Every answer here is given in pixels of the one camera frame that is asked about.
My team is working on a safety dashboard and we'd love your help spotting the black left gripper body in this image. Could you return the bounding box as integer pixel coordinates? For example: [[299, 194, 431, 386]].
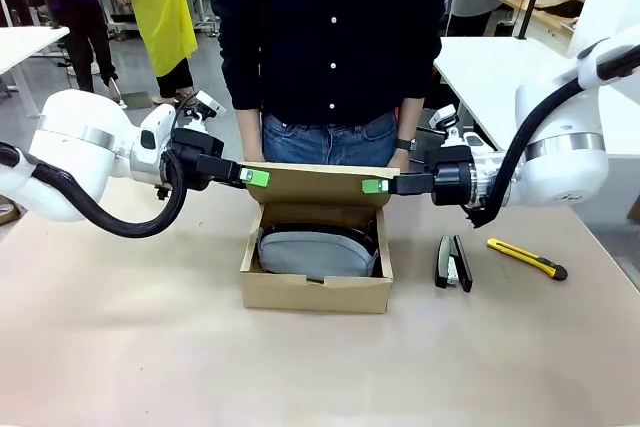
[[169, 127, 226, 193]]

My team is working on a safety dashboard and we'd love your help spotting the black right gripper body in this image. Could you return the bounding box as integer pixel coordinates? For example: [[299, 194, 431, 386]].
[[423, 144, 474, 208]]

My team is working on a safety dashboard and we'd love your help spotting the grey zip pencil case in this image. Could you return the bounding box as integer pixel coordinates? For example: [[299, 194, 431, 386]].
[[256, 222, 381, 279]]

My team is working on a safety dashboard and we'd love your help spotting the brown cardboard box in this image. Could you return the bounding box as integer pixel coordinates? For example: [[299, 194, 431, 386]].
[[238, 161, 396, 316]]

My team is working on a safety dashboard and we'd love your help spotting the person's right forearm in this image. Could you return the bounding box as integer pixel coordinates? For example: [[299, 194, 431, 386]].
[[235, 107, 265, 153]]

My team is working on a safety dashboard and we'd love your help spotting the person's left forearm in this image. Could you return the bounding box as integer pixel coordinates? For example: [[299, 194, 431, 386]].
[[396, 95, 427, 141]]

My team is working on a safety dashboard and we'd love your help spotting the person's left hand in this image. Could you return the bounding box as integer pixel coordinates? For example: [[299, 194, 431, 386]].
[[386, 148, 412, 171]]

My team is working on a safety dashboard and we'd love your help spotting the grey floor plate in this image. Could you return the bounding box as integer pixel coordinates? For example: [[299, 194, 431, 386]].
[[117, 91, 151, 111]]

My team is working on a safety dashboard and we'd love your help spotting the black stapler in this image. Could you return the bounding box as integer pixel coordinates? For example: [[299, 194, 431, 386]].
[[433, 234, 474, 294]]

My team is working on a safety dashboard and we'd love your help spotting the large white table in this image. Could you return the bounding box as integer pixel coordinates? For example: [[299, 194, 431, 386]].
[[432, 35, 640, 158]]

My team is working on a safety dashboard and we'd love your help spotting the yellow black utility knife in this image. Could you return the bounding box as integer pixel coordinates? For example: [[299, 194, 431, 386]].
[[486, 237, 569, 283]]

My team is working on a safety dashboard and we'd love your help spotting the person in yellow apron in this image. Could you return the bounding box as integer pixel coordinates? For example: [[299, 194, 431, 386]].
[[124, 0, 201, 101]]

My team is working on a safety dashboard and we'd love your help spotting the person in navy shirt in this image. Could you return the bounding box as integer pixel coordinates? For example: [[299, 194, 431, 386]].
[[209, 0, 449, 168]]

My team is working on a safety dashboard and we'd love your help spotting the person in dark clothes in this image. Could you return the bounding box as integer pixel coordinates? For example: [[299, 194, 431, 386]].
[[14, 0, 130, 96]]

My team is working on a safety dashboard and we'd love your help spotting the wooden workbench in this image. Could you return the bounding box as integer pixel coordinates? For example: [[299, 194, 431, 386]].
[[498, 0, 586, 39]]

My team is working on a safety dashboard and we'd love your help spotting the small white table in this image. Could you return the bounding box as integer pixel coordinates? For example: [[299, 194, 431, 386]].
[[0, 25, 71, 118]]

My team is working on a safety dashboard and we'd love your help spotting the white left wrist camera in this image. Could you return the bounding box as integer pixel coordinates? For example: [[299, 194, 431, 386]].
[[182, 90, 227, 132]]

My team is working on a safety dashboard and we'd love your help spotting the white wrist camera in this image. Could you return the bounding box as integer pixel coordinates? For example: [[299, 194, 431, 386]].
[[427, 103, 462, 142], [182, 90, 227, 132]]

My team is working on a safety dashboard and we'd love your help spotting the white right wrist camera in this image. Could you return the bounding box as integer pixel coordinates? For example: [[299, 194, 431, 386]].
[[427, 103, 462, 142]]

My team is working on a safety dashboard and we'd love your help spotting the black left arm cable sleeve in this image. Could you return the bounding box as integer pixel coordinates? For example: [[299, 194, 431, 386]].
[[0, 141, 190, 240]]

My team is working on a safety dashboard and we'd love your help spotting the black arm cable sleeve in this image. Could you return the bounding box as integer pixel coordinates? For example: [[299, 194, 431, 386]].
[[465, 44, 640, 229], [0, 141, 190, 240]]

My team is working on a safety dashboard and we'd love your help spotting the black right arm cable sleeve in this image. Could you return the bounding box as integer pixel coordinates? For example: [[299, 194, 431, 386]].
[[465, 44, 640, 229]]

